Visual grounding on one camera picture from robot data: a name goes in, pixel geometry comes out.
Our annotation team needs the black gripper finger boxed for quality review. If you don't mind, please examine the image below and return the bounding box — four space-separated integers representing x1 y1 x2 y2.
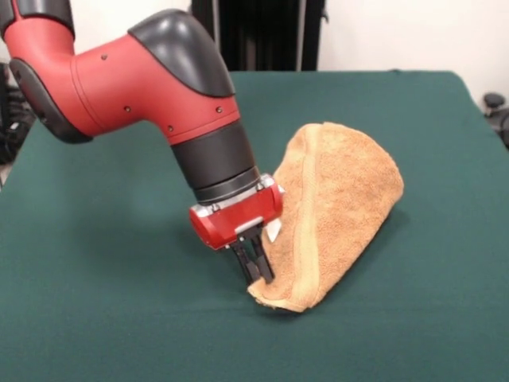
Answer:
230 240 260 284
249 232 275 284

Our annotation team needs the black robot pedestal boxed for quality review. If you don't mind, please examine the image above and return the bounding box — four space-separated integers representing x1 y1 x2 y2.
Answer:
190 0 331 72

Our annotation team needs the black office chair base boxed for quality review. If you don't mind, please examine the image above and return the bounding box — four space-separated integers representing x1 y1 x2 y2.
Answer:
483 92 509 150

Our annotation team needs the dark green table cloth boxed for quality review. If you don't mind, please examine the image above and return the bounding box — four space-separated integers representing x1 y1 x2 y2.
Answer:
0 70 509 382

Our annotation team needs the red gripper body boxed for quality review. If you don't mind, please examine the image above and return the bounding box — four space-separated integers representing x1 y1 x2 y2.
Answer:
188 173 286 251

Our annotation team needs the tan terry towel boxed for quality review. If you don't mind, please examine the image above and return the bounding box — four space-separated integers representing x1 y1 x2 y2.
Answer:
247 122 405 312

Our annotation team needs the black equipment pile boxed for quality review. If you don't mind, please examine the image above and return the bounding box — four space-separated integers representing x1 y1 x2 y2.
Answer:
0 61 39 166

